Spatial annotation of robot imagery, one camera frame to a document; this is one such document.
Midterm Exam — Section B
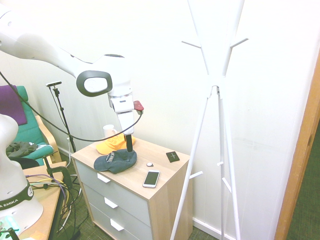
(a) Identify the white ceramic mug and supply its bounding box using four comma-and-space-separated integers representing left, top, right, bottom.
102, 124, 119, 140

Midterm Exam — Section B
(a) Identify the black square pad with cross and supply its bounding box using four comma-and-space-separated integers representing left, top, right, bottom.
165, 151, 181, 164

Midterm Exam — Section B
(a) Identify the wooden dresser with grey drawers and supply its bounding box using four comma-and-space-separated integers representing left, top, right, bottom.
70, 136, 194, 240

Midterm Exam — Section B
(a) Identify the green wooden armchair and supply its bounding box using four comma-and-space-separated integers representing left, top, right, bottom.
0, 85, 62, 168

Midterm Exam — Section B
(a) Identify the wooden door frame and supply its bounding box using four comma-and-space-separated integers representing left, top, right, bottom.
273, 52, 320, 240

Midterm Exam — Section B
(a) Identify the white coat rack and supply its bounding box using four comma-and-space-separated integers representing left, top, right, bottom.
169, 0, 250, 240

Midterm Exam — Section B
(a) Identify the purple cable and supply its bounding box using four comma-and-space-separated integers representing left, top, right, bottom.
26, 174, 71, 213

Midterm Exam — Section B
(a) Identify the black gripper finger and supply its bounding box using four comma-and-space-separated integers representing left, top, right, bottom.
125, 134, 134, 153

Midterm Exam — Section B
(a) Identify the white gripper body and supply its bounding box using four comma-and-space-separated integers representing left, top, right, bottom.
116, 110, 136, 137

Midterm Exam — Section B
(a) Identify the white drawer handle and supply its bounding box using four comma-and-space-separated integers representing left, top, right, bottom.
96, 172, 112, 184
103, 197, 119, 210
109, 218, 125, 232

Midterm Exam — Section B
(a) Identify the yellow cable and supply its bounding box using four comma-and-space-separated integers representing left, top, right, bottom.
26, 177, 70, 202

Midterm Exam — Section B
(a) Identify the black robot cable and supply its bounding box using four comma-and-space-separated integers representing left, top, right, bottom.
0, 70, 145, 143

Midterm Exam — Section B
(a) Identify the black table clamp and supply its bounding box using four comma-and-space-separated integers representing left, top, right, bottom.
42, 155, 74, 191

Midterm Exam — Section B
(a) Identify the black cushion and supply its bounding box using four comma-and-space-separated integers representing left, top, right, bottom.
17, 157, 41, 170

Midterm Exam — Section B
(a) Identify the orange baseball cap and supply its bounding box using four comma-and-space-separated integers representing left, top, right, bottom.
95, 132, 137, 155

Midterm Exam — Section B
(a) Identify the dark blue baseball cap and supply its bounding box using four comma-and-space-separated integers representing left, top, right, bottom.
93, 148, 138, 175

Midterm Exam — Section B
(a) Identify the white smartphone with black screen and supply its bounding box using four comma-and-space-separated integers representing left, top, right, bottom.
142, 169, 161, 189

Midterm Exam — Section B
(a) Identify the purple cloth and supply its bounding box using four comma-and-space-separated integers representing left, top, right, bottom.
0, 84, 28, 127

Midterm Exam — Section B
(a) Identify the black tripod stand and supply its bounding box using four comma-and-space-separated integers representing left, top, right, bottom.
51, 86, 77, 154

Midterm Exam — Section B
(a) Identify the dark green garment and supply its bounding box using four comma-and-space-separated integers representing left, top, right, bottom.
5, 141, 38, 159

